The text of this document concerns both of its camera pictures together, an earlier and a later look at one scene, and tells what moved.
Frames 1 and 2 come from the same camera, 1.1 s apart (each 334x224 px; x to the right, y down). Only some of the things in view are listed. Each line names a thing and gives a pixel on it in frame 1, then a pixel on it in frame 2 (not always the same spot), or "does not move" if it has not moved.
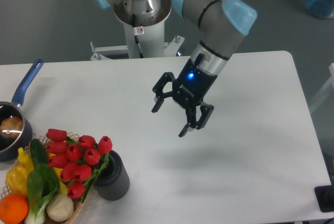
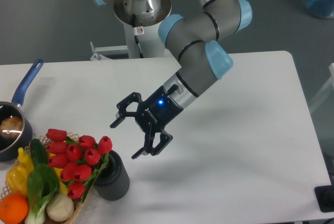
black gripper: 189,91 -> 154,113
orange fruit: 13,208 does not move
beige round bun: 60,207 does not move
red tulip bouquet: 77,161 does not move
